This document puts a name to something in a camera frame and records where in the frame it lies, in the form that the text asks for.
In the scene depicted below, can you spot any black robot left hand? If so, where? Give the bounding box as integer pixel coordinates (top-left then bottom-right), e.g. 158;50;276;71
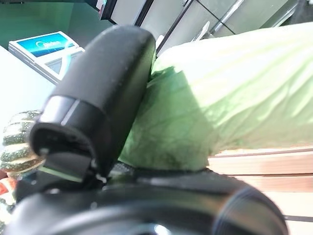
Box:
3;24;290;235

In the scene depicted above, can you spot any napa cabbage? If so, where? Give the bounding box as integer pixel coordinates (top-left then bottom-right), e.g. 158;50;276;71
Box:
117;22;313;172

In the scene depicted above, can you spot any white appliance with blue label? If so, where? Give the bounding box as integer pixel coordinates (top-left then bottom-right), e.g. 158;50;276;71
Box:
8;31;86;84

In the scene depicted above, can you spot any green striped pumpkin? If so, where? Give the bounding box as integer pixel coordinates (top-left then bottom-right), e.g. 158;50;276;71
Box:
0;110;46;172

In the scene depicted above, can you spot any stainless steel cabinet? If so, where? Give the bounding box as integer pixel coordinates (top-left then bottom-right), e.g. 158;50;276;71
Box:
136;0;298;56

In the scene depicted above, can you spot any wooden slatted crate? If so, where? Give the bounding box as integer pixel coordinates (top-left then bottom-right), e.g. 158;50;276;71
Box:
207;146;313;235

